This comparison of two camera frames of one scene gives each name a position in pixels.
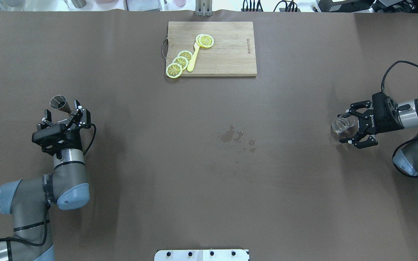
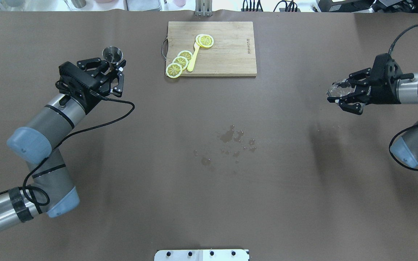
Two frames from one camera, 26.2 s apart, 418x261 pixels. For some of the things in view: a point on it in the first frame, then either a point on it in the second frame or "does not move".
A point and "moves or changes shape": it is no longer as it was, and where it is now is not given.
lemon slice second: (182, 61) does not move
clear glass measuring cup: (341, 124) → (335, 91)
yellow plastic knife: (196, 49) does not move
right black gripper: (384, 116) → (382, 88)
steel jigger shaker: (59, 102) moves or changes shape
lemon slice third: (186, 54) does not move
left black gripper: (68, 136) → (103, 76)
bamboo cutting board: (233, 53) does not move
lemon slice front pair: (204, 40) does not move
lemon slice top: (173, 70) does not move
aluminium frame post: (203, 8) does not move
